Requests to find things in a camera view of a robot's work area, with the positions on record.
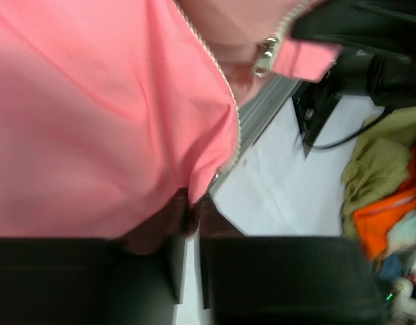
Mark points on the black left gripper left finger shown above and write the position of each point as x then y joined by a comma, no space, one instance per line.
135,279

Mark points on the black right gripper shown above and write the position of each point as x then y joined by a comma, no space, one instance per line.
384,30

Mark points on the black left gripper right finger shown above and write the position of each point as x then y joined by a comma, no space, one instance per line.
283,279

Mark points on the pink hooded zip jacket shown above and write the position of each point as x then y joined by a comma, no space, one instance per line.
108,108

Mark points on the olive green cloth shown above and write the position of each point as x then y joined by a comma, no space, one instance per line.
378,165

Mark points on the orange cloth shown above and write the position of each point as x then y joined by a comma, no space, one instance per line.
375,220

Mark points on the light teal cloth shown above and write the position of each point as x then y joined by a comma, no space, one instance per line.
402,236

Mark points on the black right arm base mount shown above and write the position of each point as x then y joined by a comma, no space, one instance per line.
313,104

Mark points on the aluminium table frame rail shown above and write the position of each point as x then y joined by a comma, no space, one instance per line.
255,117

